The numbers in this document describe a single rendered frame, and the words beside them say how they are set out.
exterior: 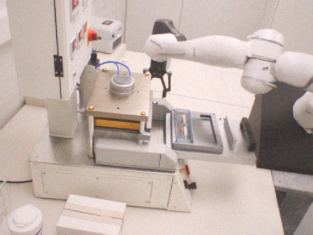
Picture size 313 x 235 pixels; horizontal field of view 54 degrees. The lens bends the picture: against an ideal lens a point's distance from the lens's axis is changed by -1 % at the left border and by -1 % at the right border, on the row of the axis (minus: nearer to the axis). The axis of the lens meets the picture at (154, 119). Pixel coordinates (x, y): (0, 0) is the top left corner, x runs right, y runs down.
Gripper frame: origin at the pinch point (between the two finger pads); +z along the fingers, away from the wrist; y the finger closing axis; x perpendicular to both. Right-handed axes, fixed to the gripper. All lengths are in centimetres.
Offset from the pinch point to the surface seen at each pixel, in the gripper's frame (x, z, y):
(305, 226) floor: -1, 82, 109
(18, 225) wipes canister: -84, -7, -32
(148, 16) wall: 208, 24, -14
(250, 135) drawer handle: -48, -18, 33
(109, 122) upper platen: -56, -23, -14
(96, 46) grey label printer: 54, 0, -39
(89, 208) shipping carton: -71, -1, -16
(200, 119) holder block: -39.9, -16.9, 16.6
